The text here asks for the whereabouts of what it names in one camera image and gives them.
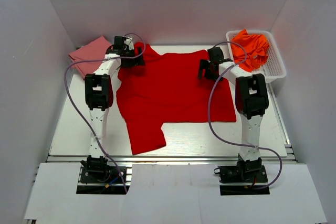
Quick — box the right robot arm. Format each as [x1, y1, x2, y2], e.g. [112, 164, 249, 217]
[198, 47, 269, 162]

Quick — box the orange t shirt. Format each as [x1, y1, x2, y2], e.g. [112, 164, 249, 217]
[231, 29, 270, 72]

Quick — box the folded pink t shirt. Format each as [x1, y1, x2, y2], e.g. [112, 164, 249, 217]
[69, 36, 112, 79]

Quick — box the red t shirt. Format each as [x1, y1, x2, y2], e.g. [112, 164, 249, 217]
[116, 42, 236, 155]

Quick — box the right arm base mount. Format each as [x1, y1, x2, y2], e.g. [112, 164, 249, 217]
[214, 165, 270, 196]

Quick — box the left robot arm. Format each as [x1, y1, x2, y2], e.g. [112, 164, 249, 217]
[85, 33, 145, 158]

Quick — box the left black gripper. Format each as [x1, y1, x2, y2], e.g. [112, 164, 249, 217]
[122, 47, 145, 68]

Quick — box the white plastic basket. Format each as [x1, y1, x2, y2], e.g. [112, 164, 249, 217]
[226, 30, 287, 83]

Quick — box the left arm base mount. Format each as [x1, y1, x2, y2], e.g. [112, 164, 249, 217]
[76, 155, 130, 195]

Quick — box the aluminium table rail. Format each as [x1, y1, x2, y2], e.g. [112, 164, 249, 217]
[46, 145, 297, 164]

